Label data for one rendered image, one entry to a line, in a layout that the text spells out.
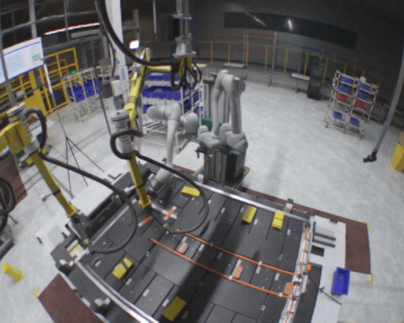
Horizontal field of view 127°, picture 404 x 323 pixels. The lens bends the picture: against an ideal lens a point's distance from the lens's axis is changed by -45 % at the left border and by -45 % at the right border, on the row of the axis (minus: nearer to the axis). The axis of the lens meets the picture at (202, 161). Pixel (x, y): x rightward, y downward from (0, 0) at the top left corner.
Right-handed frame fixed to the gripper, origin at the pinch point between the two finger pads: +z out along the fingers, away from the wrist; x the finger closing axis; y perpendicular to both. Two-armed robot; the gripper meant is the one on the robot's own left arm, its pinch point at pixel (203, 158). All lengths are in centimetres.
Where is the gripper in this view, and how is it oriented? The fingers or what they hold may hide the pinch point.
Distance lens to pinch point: 193.5
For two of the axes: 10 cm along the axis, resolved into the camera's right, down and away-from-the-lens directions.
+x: 8.0, 3.6, -4.8
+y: -6.0, 4.9, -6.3
